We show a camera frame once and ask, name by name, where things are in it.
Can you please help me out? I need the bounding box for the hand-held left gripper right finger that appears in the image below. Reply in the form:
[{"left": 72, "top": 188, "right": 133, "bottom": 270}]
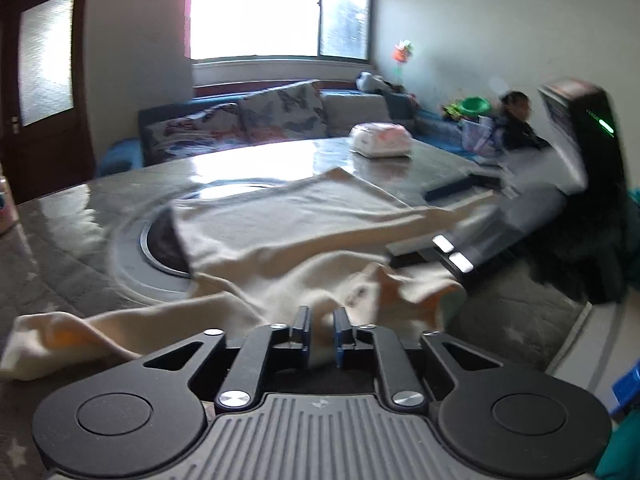
[{"left": 332, "top": 307, "right": 501, "bottom": 411}]

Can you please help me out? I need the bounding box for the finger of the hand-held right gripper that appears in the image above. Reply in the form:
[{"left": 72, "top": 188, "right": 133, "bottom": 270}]
[
  {"left": 387, "top": 234, "right": 477, "bottom": 287},
  {"left": 422, "top": 172, "right": 503, "bottom": 202}
]

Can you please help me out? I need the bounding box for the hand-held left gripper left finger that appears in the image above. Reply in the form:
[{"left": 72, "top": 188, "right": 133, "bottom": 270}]
[{"left": 142, "top": 306, "right": 312, "bottom": 411}]

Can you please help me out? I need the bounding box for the cream knit garment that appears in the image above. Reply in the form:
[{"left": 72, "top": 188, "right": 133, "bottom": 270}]
[{"left": 0, "top": 167, "right": 496, "bottom": 383}]

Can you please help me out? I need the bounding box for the clear plastic storage box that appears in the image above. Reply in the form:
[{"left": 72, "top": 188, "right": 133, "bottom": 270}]
[{"left": 460, "top": 115, "right": 501, "bottom": 156}]

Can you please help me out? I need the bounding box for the tissue pack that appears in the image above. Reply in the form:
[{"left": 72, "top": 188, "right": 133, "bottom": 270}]
[{"left": 349, "top": 122, "right": 413, "bottom": 159}]

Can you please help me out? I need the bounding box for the grey cushion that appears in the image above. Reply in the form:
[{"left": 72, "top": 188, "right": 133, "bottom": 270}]
[{"left": 320, "top": 92, "right": 396, "bottom": 138}]

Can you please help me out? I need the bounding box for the black and white plush toy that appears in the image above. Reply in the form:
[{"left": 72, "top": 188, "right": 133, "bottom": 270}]
[{"left": 356, "top": 72, "right": 396, "bottom": 95}]

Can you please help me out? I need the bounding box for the colourful pinwheel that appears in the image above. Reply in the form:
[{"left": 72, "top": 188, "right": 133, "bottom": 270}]
[{"left": 391, "top": 42, "right": 416, "bottom": 88}]

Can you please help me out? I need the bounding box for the round built-in cooktop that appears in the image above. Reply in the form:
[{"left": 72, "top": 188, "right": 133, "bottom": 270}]
[{"left": 111, "top": 176, "right": 288, "bottom": 306}]

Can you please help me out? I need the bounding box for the butterfly print cushion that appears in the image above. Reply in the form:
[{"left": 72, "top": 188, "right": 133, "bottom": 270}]
[
  {"left": 237, "top": 80, "right": 328, "bottom": 146},
  {"left": 150, "top": 102, "right": 246, "bottom": 166}
]

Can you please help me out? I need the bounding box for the blue plastic stool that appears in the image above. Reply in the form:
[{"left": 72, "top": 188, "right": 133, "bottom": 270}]
[{"left": 612, "top": 360, "right": 640, "bottom": 416}]

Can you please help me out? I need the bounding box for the blue sofa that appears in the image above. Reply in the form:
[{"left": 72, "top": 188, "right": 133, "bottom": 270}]
[{"left": 97, "top": 79, "right": 506, "bottom": 177}]

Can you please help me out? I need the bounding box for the window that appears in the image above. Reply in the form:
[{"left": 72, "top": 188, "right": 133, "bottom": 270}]
[{"left": 187, "top": 0, "right": 376, "bottom": 63}]

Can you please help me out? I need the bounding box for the teal cloth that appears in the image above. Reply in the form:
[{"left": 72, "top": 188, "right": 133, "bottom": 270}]
[{"left": 595, "top": 410, "right": 640, "bottom": 480}]

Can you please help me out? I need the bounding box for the brown wooden door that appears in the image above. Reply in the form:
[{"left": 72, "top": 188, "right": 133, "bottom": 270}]
[{"left": 0, "top": 0, "right": 96, "bottom": 206}]

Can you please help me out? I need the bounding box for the pink cartoon cup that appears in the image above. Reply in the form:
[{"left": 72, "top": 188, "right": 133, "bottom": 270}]
[{"left": 0, "top": 175, "right": 18, "bottom": 233}]

